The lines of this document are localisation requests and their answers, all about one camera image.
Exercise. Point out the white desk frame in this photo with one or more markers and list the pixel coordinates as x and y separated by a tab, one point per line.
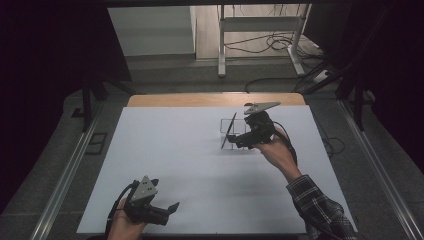
260	24

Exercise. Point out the person's left hand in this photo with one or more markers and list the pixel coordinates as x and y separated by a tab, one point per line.
121	226

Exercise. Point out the black metal stand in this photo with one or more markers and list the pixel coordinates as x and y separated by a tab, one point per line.
87	103
358	103

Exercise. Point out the metal floor rail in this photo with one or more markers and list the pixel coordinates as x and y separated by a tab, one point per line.
66	176
376	166

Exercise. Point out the white partition panel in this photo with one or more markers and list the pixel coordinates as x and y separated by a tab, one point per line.
153	30

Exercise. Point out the white power strip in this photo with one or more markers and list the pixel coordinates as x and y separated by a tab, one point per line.
321	76

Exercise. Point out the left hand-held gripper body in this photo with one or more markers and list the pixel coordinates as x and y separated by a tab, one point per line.
144	191

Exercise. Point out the person's right hand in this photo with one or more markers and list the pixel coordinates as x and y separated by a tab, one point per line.
278	155

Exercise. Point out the black floor plate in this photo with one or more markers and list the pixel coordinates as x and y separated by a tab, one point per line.
96	143

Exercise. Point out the black curtain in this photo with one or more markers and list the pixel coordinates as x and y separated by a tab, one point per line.
393	66
43	66

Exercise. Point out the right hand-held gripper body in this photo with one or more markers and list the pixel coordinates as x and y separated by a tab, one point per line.
258	128

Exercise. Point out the clear acrylic pen holder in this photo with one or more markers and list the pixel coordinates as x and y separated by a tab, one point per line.
240	124

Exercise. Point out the dark pencil with orange end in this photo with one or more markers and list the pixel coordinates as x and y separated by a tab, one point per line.
229	130

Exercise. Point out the white table mat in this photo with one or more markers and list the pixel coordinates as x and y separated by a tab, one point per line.
186	166

